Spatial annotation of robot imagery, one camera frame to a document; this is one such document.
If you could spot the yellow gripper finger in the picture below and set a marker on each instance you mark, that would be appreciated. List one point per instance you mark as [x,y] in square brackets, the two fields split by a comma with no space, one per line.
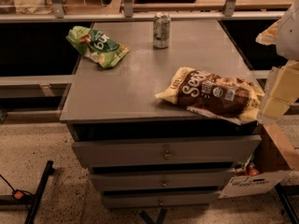
[269,35]
[281,91]

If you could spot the brown chip bag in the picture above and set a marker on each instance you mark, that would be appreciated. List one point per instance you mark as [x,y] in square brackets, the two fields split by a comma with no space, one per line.
[229,98]

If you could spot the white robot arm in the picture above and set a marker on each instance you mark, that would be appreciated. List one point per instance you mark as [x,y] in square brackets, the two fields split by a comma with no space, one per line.
[287,41]

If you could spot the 7up soda can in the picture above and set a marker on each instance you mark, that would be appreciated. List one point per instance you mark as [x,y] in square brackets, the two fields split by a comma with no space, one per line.
[161,30]

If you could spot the green chip bag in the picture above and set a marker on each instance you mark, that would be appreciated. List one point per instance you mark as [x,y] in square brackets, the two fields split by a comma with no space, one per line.
[97,46]

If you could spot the cardboard box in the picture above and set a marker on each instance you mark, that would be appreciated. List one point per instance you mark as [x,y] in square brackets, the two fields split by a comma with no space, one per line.
[274,158]

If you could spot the top grey drawer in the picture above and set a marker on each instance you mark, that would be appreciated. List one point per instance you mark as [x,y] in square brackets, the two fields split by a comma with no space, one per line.
[138,152]

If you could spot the grey drawer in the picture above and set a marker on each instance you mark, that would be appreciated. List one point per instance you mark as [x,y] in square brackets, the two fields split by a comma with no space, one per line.
[138,152]
[159,199]
[162,179]

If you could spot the orange bottle in box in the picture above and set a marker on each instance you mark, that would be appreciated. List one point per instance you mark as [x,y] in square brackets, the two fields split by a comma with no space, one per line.
[252,170]

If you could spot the grey drawer cabinet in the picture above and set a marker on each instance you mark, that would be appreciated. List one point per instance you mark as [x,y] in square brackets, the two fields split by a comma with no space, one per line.
[120,103]

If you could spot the middle grey drawer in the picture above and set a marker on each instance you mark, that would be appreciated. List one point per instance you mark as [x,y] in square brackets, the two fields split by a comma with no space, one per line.
[162,179]

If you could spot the bottom grey drawer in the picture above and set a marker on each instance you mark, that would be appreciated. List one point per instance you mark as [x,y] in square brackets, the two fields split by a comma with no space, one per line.
[159,199]

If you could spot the black floor stand bar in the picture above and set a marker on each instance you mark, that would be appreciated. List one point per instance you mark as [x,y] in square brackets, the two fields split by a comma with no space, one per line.
[48,171]

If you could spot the orange cable clip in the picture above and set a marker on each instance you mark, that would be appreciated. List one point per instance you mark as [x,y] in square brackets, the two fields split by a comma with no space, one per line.
[17,194]

